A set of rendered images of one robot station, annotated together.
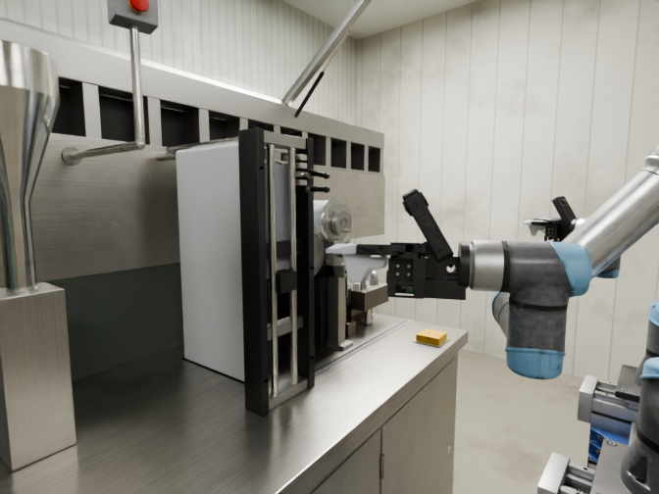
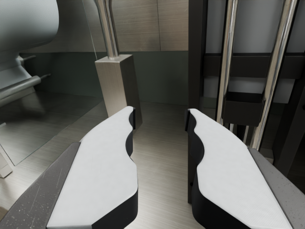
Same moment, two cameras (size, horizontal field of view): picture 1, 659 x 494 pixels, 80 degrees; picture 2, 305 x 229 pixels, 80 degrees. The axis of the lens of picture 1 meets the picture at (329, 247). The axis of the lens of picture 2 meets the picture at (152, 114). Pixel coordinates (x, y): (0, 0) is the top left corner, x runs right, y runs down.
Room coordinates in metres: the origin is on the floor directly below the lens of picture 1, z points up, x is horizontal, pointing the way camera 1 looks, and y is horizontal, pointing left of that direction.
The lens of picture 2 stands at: (0.60, -0.12, 1.30)
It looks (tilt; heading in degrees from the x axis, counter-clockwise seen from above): 30 degrees down; 79
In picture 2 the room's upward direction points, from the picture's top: 6 degrees counter-clockwise
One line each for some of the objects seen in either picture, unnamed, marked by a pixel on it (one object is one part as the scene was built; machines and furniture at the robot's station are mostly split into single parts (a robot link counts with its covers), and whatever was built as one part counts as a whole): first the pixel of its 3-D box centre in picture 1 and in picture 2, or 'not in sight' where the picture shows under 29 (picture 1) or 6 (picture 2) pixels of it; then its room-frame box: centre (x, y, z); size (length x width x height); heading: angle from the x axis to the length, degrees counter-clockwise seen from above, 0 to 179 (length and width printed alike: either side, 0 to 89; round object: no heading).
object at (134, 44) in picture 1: (136, 86); not in sight; (0.71, 0.34, 1.51); 0.02 x 0.02 x 0.20
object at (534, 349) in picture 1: (532, 332); not in sight; (0.57, -0.30, 1.12); 0.11 x 0.08 x 0.11; 166
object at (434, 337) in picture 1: (431, 336); not in sight; (1.13, -0.30, 0.91); 0.07 x 0.07 x 0.02; 54
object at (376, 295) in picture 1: (328, 288); not in sight; (1.38, 0.00, 1.00); 0.40 x 0.16 x 0.06; 54
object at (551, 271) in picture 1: (540, 270); not in sight; (0.55, -0.30, 1.21); 0.11 x 0.08 x 0.09; 76
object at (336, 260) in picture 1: (340, 294); not in sight; (1.08, -0.03, 1.05); 0.06 x 0.05 x 0.31; 54
